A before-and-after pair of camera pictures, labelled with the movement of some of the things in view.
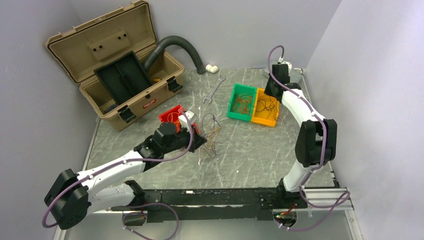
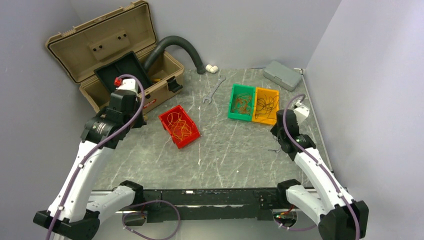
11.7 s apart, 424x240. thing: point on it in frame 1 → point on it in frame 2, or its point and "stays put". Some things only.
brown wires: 242,103 stays put
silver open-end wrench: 209,97 stays put
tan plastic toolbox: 75,53 stays put
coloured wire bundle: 208,123 → 277,151
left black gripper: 198,141 → 140,122
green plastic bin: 242,102 stays put
